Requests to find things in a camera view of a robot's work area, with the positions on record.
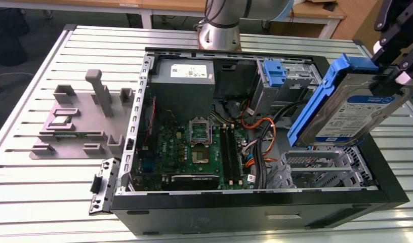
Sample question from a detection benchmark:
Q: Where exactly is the hard disk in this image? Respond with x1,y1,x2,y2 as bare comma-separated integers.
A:
286,52,413,147

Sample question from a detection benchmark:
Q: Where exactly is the grey metal disk bay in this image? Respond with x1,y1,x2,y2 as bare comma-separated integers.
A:
278,146,366,188

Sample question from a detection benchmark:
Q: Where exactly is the wooden cabinet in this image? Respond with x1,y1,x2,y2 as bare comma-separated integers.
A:
330,0,413,71

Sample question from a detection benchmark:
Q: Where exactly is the grey optical drive cage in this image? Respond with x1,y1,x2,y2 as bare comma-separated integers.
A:
251,58,329,117

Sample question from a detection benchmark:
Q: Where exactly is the blue drive latch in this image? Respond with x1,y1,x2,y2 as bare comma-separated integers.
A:
262,59,287,87

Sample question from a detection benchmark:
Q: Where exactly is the black RAM slot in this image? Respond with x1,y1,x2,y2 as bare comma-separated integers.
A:
218,124,234,185
226,124,243,185

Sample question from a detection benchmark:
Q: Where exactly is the grey power supply unit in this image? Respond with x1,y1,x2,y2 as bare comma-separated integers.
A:
147,58,217,119

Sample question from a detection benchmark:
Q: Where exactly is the metal socket cover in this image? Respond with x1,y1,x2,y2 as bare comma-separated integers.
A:
187,116,214,148

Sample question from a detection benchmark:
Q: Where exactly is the CPU socket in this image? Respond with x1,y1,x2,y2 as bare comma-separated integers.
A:
190,148,214,165

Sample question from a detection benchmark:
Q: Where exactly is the green motherboard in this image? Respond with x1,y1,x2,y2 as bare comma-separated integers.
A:
133,111,257,190

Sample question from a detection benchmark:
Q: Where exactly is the black graphics card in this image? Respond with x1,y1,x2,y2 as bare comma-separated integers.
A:
161,174,221,191

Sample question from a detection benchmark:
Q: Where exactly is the black PC case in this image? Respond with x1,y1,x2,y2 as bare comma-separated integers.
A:
110,46,410,235

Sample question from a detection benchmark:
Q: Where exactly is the grey parts rack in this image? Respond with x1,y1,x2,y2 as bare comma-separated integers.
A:
27,68,135,160

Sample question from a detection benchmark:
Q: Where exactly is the green RAM stick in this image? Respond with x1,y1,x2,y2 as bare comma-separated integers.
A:
38,131,102,139

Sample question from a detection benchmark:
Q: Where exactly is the silver CPU chip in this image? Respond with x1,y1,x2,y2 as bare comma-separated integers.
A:
49,116,71,127

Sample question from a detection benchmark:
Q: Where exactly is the black office chair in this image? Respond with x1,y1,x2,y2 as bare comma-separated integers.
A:
0,7,30,67

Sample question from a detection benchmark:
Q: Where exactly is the wooden desk white frame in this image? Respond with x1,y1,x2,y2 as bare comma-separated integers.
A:
10,0,347,38

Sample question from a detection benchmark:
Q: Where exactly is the orange wire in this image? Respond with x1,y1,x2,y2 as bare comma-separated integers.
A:
239,117,278,163

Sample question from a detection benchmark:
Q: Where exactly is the black cable bundle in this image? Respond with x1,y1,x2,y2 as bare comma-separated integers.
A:
253,101,315,189

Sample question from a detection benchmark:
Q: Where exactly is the thin red wire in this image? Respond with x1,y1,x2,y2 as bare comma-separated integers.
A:
141,97,157,150

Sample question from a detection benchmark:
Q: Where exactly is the grey case side bracket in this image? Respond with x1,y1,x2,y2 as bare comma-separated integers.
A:
87,157,122,216

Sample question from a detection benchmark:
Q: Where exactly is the white floor cable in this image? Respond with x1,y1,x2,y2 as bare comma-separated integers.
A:
0,72,34,79

